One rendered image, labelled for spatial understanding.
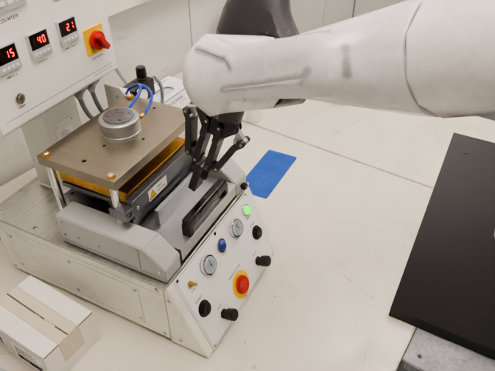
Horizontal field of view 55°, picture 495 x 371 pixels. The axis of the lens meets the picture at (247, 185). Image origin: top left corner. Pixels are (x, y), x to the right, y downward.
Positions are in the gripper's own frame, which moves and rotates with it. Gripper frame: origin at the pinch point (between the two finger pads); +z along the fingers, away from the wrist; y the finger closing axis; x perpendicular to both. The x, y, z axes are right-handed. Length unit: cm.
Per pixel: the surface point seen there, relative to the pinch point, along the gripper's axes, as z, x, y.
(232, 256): 18.2, 1.7, 12.8
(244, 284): 22.1, 0.1, 18.1
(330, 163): 26, 58, 20
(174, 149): 3.7, 5.6, -8.8
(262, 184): 31, 39, 6
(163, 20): 27, 79, -59
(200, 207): 4.6, -3.0, 3.6
